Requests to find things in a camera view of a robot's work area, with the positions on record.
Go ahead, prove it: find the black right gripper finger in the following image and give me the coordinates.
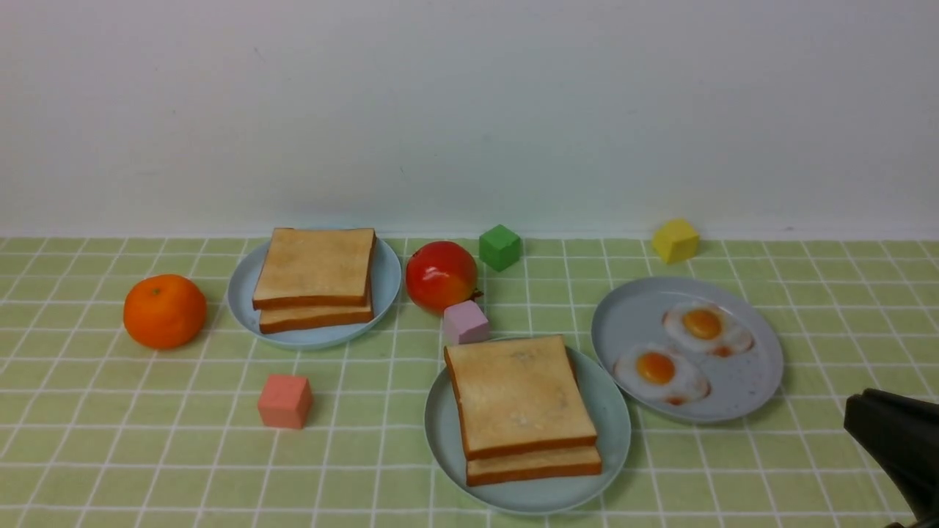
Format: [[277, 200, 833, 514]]
[[843, 389, 938, 525]]

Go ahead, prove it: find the toast slice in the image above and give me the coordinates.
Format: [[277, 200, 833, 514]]
[[444, 334, 598, 461], [252, 227, 378, 310], [258, 304, 373, 334], [466, 447, 603, 487]]

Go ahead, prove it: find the back fried egg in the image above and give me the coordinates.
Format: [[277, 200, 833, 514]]
[[661, 301, 755, 358]]

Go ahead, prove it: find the fried egg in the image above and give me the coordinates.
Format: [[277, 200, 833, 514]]
[[661, 301, 755, 358], [613, 343, 712, 406]]

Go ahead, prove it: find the grey-blue egg plate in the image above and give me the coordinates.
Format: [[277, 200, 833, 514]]
[[591, 276, 784, 424]]

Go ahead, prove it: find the front fried egg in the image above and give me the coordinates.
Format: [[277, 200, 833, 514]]
[[613, 343, 712, 406]]

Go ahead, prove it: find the yellow cube block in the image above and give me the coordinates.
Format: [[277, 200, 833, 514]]
[[651, 218, 700, 265]]

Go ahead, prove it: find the green cube block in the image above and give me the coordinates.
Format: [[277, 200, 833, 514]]
[[478, 224, 522, 273]]

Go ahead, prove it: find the pink-lilac cube block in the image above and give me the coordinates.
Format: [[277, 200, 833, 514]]
[[443, 300, 490, 345]]

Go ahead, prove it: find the teal empty plate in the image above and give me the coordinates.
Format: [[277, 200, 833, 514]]
[[425, 348, 632, 517]]

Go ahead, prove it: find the red apple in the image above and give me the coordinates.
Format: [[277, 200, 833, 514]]
[[405, 241, 483, 317]]

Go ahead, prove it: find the salmon cube block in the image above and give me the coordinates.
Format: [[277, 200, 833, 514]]
[[256, 374, 314, 429]]

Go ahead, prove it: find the light blue bread plate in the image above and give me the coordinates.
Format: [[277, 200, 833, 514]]
[[226, 238, 403, 351]]

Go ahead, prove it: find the orange mandarin fruit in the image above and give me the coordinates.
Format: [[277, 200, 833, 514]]
[[122, 274, 208, 350]]

